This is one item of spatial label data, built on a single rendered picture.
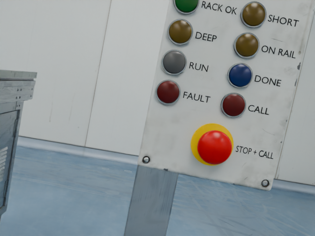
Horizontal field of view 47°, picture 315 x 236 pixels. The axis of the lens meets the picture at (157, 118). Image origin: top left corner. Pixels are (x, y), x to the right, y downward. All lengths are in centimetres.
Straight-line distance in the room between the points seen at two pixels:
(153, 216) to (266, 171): 17
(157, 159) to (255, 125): 13
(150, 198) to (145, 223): 4
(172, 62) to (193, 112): 7
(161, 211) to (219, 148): 16
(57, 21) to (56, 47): 28
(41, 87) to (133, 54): 109
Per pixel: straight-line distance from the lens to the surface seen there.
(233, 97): 43
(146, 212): 53
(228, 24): 44
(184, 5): 43
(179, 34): 43
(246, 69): 44
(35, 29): 424
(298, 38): 47
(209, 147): 41
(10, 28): 430
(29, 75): 190
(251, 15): 44
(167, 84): 42
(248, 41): 44
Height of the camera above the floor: 101
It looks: 6 degrees down
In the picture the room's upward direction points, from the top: 11 degrees clockwise
